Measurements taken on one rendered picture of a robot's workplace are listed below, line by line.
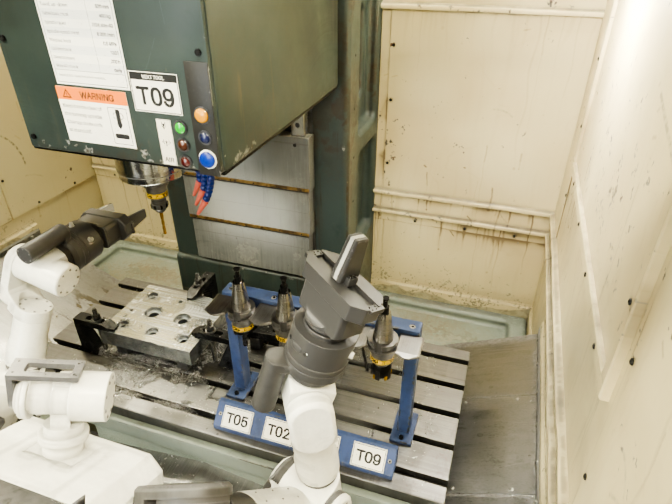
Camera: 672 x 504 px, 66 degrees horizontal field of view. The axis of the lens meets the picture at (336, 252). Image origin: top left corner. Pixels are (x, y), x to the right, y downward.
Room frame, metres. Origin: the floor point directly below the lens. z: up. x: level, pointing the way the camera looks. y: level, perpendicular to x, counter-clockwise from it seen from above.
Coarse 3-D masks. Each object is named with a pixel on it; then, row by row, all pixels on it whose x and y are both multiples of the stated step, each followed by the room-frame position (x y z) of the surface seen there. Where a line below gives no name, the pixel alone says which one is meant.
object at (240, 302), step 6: (234, 288) 0.92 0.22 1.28; (240, 288) 0.92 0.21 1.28; (234, 294) 0.92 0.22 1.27; (240, 294) 0.92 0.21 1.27; (246, 294) 0.93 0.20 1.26; (234, 300) 0.92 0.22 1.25; (240, 300) 0.91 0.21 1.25; (246, 300) 0.92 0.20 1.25; (234, 306) 0.91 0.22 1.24; (240, 306) 0.91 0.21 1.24; (246, 306) 0.92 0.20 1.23
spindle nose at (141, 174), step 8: (120, 160) 1.10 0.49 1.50; (120, 168) 1.11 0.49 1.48; (128, 168) 1.10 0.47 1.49; (136, 168) 1.09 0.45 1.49; (144, 168) 1.09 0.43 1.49; (152, 168) 1.10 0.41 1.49; (160, 168) 1.11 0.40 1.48; (168, 168) 1.12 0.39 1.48; (120, 176) 1.12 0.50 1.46; (128, 176) 1.10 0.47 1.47; (136, 176) 1.09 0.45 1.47; (144, 176) 1.09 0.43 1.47; (152, 176) 1.10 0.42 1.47; (160, 176) 1.10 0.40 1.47; (168, 176) 1.12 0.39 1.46; (176, 176) 1.13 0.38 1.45; (136, 184) 1.10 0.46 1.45; (144, 184) 1.09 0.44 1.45; (152, 184) 1.10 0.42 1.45; (160, 184) 1.11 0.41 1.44
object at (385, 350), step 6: (372, 330) 0.85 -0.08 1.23; (372, 336) 0.83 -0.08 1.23; (396, 336) 0.83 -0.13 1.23; (372, 342) 0.81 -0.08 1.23; (396, 342) 0.81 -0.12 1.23; (372, 348) 0.81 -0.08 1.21; (378, 348) 0.81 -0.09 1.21; (384, 348) 0.79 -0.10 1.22; (390, 348) 0.80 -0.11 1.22; (384, 354) 0.80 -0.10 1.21; (390, 354) 0.80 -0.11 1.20
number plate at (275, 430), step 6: (270, 420) 0.84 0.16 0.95; (276, 420) 0.84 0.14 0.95; (264, 426) 0.83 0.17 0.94; (270, 426) 0.83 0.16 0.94; (276, 426) 0.83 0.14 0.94; (282, 426) 0.83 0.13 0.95; (264, 432) 0.83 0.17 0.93; (270, 432) 0.82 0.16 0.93; (276, 432) 0.82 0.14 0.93; (282, 432) 0.82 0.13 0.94; (288, 432) 0.82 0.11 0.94; (264, 438) 0.82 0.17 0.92; (270, 438) 0.81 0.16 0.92; (276, 438) 0.81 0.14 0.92; (282, 438) 0.81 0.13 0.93; (288, 438) 0.81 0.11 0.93; (288, 444) 0.80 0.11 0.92
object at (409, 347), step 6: (402, 336) 0.84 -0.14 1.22; (408, 336) 0.84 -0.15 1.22; (414, 336) 0.84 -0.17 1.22; (402, 342) 0.82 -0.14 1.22; (408, 342) 0.82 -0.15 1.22; (414, 342) 0.82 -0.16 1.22; (420, 342) 0.82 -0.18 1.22; (396, 348) 0.80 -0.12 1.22; (402, 348) 0.80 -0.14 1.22; (408, 348) 0.80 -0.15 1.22; (414, 348) 0.80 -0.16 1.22; (420, 348) 0.80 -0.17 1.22; (396, 354) 0.79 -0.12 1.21; (402, 354) 0.79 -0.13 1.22; (408, 354) 0.78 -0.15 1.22; (414, 354) 0.78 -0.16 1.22; (420, 354) 0.79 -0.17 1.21
